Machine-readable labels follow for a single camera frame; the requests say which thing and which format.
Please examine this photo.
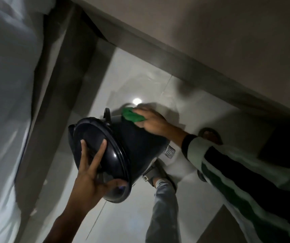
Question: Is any person's right hand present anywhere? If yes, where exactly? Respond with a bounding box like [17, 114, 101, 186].
[132, 106, 189, 147]

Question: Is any person's left hand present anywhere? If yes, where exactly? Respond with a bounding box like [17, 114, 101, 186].
[67, 139, 128, 213]

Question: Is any green cleaning cloth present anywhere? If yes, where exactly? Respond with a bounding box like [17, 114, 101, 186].
[121, 107, 146, 123]

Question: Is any person's right forearm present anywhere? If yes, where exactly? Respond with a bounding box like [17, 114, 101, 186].
[181, 134, 290, 243]

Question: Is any person's left forearm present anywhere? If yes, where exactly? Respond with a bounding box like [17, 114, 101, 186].
[43, 205, 91, 243]

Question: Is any person's leg in grey jeans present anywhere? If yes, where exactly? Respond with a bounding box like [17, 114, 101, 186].
[145, 178, 182, 243]

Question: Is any dark brown sandal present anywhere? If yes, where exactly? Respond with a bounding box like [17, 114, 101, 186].
[197, 127, 223, 183]

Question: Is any white translucent curtain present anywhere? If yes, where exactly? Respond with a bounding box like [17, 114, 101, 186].
[0, 0, 57, 243]

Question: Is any grey strap sandal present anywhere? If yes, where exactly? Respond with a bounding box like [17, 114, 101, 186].
[142, 159, 177, 193]

